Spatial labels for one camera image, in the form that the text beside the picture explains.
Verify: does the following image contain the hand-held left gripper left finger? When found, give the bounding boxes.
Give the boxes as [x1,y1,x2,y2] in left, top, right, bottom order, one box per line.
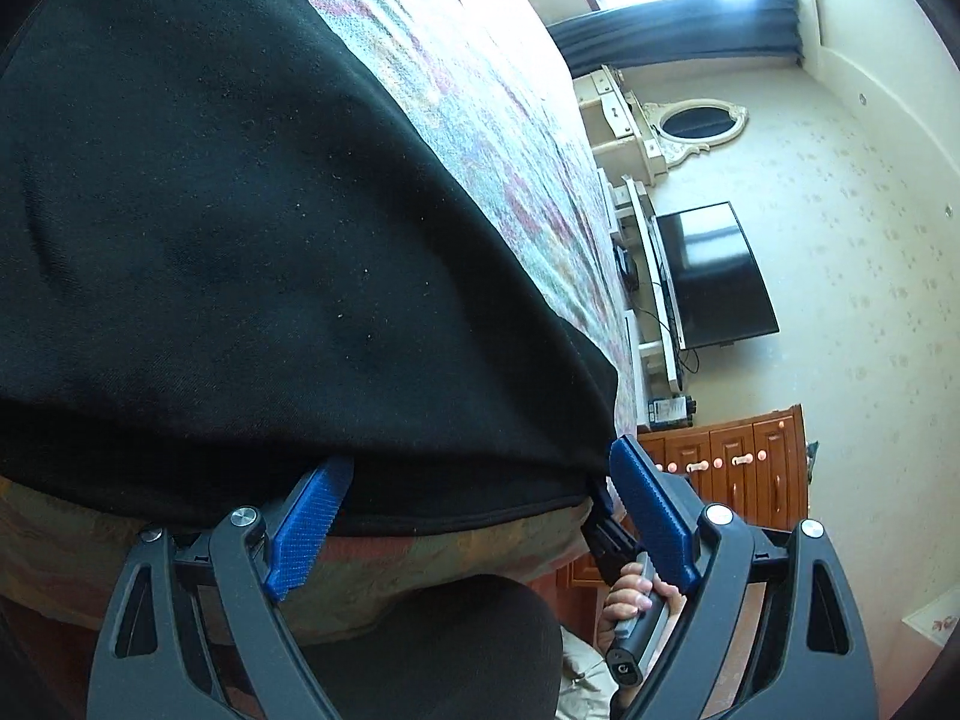
[86,456,355,720]

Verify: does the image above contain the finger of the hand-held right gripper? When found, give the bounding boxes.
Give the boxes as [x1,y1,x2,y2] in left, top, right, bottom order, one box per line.
[581,481,640,587]

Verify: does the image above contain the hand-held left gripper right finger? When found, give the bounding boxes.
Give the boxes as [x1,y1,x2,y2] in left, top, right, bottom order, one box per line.
[607,436,880,720]

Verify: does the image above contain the black pants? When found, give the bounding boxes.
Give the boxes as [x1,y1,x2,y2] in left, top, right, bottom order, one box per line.
[0,0,620,537]

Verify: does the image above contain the person's right hand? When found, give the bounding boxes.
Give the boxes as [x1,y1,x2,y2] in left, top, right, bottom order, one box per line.
[598,561,685,650]

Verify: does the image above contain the beige cloth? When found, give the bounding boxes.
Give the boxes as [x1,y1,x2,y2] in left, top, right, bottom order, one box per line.
[559,628,617,720]

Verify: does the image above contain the black set-top box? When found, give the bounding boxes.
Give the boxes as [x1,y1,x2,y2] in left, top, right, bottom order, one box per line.
[645,393,698,428]

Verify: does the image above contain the wooden cabinet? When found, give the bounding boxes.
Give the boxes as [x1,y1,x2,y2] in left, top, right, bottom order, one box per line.
[555,403,812,593]

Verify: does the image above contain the person's leg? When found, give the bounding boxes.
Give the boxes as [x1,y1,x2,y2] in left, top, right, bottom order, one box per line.
[296,574,565,720]

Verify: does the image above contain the white television stand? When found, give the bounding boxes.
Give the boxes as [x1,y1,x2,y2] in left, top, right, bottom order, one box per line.
[596,165,697,428]

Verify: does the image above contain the flat screen television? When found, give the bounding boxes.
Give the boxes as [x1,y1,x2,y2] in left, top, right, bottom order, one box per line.
[651,201,781,352]

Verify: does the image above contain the oval mirror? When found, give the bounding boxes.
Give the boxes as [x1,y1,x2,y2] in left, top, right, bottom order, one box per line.
[643,99,751,166]

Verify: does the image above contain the cream dressing table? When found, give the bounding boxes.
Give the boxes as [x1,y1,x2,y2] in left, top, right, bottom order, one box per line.
[574,64,676,188]

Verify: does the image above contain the floral bedspread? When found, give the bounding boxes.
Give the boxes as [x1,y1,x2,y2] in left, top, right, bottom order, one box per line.
[0,0,638,646]

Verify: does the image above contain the dark blue curtain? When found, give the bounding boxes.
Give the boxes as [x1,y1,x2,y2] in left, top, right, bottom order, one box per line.
[547,0,807,80]

